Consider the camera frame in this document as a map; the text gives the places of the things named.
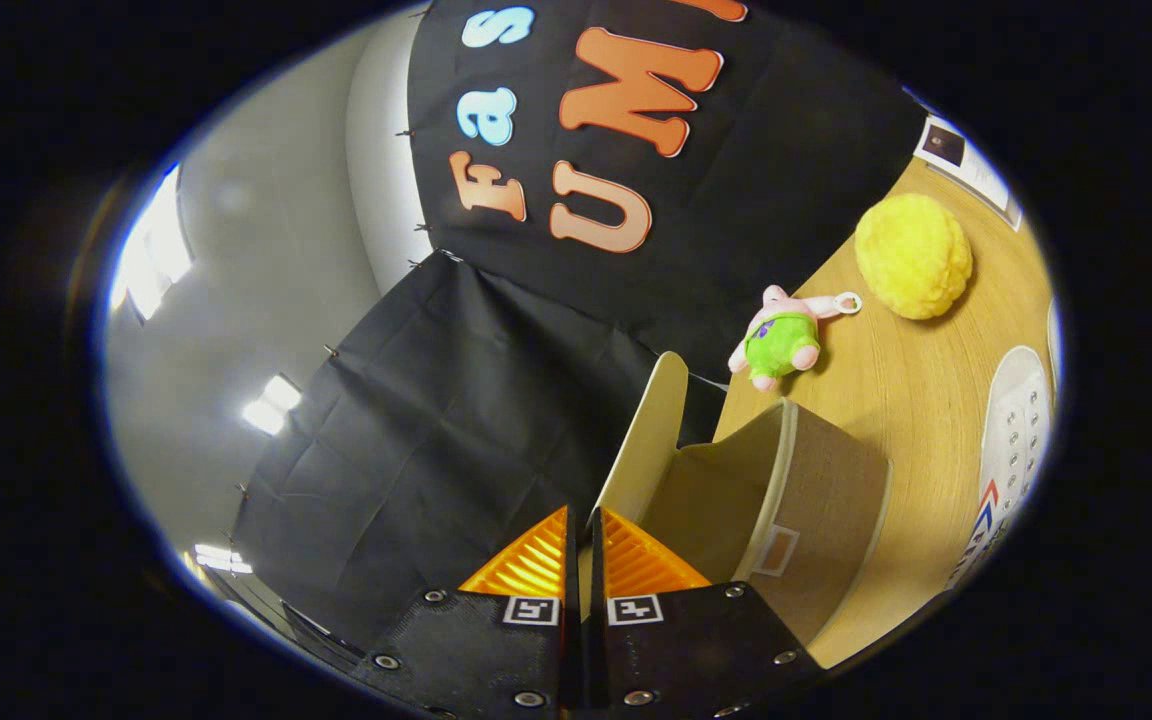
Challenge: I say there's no pink and green plush toy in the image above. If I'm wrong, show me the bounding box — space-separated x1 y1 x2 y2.
728 285 864 393

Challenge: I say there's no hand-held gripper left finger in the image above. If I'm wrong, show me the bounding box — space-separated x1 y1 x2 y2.
349 505 585 720

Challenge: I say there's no white canvas shoe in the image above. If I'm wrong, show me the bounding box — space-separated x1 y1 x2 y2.
946 345 1054 593

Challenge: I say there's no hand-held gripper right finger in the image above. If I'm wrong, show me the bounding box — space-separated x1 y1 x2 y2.
584 507 825 720

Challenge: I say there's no white portrait cover book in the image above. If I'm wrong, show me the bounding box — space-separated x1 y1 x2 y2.
914 113 1025 231

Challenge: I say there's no beige fabric storage box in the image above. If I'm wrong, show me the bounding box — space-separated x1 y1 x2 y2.
591 350 892 646

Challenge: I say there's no yellow fluffy plush ball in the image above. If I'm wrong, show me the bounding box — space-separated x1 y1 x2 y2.
854 193 974 321

